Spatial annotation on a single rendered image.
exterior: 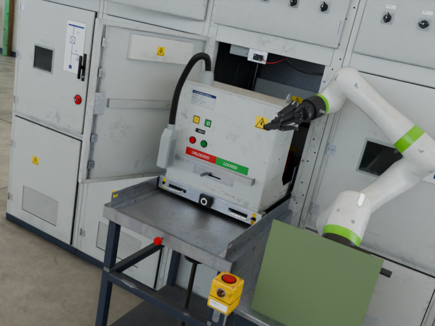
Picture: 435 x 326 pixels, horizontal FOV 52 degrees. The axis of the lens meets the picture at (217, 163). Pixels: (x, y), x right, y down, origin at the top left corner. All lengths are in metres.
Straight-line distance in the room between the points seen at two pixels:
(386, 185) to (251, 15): 1.00
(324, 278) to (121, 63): 1.27
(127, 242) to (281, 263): 1.51
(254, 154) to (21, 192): 2.00
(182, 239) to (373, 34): 1.16
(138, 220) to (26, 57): 1.67
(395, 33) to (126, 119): 1.24
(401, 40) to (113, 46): 1.21
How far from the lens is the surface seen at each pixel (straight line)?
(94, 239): 3.04
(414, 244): 2.18
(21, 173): 3.40
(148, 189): 2.13
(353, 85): 1.86
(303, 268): 1.51
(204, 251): 1.73
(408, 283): 2.25
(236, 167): 1.95
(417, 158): 1.84
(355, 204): 1.59
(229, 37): 2.31
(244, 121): 1.90
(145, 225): 1.85
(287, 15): 2.18
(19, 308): 2.78
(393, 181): 1.92
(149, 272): 2.84
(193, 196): 2.08
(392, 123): 1.84
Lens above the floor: 1.67
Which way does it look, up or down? 17 degrees down
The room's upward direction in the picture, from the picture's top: 12 degrees clockwise
